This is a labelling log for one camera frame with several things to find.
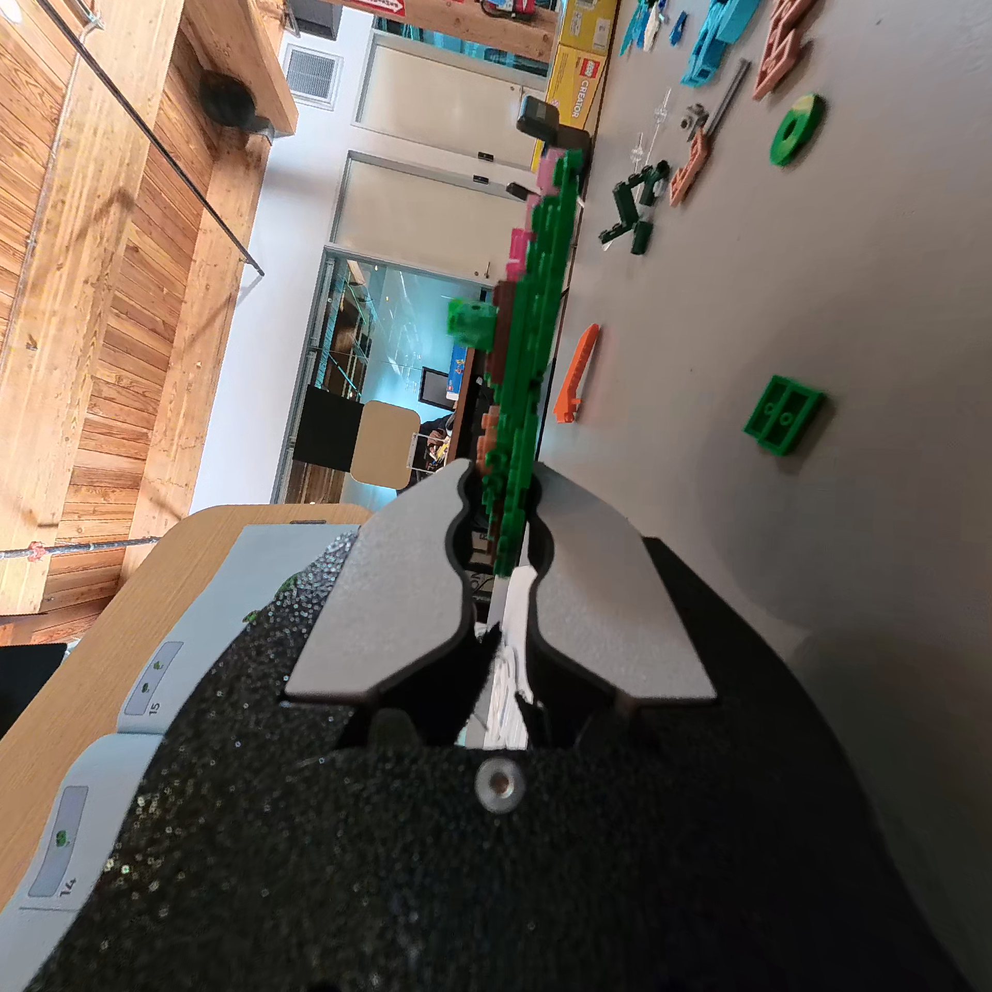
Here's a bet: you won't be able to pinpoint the grey lego rod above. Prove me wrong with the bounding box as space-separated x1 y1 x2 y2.
704 59 753 138

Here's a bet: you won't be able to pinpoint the black device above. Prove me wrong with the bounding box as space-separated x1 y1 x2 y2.
516 95 592 153

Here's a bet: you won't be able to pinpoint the small cyan white lego pieces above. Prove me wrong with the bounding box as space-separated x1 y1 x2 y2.
618 0 669 57

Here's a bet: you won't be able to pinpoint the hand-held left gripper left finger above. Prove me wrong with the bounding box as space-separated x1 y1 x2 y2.
285 459 478 737

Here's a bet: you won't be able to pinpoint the transparent lego pieces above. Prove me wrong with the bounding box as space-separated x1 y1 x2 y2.
630 87 673 169

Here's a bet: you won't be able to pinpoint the small salmon lattice lego piece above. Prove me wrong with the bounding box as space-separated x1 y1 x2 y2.
669 127 716 208

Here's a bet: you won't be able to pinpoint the orange lego brick separator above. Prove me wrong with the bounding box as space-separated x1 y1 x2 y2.
554 323 601 426

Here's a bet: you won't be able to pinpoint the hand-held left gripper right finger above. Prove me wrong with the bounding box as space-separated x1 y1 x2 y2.
527 463 718 710

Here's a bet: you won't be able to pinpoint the green round lego ring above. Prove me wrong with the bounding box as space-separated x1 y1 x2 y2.
769 94 826 167

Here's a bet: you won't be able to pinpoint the white wall vent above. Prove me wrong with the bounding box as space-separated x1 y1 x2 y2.
281 42 344 111

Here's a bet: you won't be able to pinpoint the beige chair back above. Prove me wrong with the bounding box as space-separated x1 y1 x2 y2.
349 400 422 491

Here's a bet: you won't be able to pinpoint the black panel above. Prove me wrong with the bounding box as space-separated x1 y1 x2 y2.
293 384 367 472

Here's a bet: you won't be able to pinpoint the green flat lego plate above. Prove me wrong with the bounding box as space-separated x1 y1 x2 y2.
743 374 826 456

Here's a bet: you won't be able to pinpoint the black round ceiling lamp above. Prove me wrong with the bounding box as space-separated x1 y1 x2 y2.
198 68 274 139

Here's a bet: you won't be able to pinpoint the yellow lego box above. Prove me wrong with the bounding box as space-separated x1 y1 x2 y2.
556 0 623 57
545 42 611 130

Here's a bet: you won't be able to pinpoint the dark green lego pieces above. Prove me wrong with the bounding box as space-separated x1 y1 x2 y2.
596 160 672 257

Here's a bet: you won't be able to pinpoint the green lego plate build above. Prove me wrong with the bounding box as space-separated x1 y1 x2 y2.
474 149 587 578

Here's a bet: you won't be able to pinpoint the black metal ceiling rod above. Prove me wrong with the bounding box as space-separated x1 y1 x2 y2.
37 0 266 277

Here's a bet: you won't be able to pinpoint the light wooden table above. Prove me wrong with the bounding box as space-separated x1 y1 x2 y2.
0 502 375 919

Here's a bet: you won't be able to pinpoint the glass partition window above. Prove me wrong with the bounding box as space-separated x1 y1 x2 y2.
270 242 506 506

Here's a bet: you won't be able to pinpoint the grey metal pipe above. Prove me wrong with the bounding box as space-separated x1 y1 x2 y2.
0 536 160 562

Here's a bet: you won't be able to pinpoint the cyan curved lego piece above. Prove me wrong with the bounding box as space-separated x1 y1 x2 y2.
680 22 731 88
707 0 766 45

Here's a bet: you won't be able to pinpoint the light green lego piece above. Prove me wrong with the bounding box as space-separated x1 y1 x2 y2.
447 300 499 347

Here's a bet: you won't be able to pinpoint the black monitor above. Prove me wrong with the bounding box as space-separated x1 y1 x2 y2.
0 642 68 739

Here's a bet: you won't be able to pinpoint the large salmon lattice lego piece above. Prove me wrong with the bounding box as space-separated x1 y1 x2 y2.
752 0 816 102

